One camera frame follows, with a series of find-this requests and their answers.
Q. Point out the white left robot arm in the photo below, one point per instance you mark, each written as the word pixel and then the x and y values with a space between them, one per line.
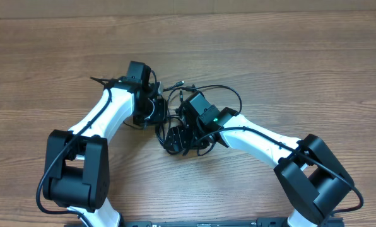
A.
pixel 76 177

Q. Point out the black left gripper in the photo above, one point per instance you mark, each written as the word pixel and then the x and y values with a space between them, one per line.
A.
pixel 158 108

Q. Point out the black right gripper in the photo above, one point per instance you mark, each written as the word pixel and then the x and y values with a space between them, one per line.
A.
pixel 176 139

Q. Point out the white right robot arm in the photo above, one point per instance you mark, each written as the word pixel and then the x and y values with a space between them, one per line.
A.
pixel 313 179

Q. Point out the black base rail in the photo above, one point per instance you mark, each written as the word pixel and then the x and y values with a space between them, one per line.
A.
pixel 260 222

